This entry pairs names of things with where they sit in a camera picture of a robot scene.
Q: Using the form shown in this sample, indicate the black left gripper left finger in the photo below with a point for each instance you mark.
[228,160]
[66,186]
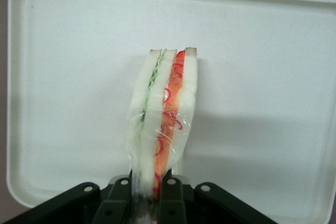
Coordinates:
[115,203]

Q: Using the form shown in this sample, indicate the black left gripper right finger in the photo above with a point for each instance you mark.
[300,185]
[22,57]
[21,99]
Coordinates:
[173,203]

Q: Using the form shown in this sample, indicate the triangle sandwich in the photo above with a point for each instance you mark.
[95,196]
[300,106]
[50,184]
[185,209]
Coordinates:
[162,98]

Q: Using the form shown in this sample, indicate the cream rectangular plastic tray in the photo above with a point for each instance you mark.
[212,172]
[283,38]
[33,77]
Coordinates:
[65,77]

